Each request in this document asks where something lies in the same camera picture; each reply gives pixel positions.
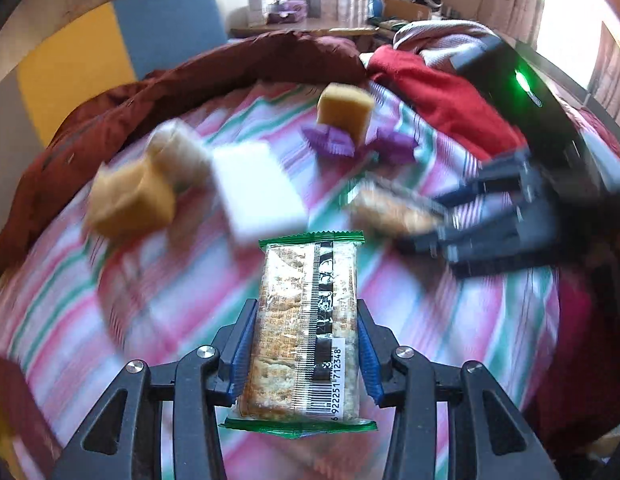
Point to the yellow sponge cube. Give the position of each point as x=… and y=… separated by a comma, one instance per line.
x=342, y=110

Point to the purple box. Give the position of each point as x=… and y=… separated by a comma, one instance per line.
x=290, y=10

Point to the cardboard box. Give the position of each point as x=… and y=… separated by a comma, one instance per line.
x=404, y=9

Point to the red cloth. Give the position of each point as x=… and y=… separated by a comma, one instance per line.
x=439, y=95

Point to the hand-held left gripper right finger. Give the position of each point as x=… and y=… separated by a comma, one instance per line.
x=367, y=360

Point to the grey yellow blue headboard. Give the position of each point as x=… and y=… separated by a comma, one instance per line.
x=165, y=25

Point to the white boxes stack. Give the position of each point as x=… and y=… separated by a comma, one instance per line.
x=257, y=2

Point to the green-edged cracker packet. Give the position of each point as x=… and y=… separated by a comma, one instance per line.
x=300, y=335
x=389, y=207

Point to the tan sponge block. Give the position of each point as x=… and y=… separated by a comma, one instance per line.
x=130, y=200

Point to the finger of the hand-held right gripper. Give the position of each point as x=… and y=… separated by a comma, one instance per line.
x=489, y=245
x=494, y=190

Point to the bunched pink striped cloth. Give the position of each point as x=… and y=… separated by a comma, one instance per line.
x=429, y=35

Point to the whitish sponge block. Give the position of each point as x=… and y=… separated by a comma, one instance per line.
x=182, y=152

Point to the dark pink cloth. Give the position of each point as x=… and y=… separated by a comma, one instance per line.
x=594, y=360

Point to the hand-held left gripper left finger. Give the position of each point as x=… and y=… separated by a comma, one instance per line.
x=240, y=355

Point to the white sponge block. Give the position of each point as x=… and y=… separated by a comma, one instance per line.
x=260, y=195

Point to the dark red jacket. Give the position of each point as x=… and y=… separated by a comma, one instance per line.
x=190, y=80

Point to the wooden desk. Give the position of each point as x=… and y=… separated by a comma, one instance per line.
x=315, y=27

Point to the blue kettle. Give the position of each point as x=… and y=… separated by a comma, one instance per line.
x=375, y=4

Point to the pink green striped blanket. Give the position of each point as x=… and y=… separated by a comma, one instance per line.
x=140, y=310

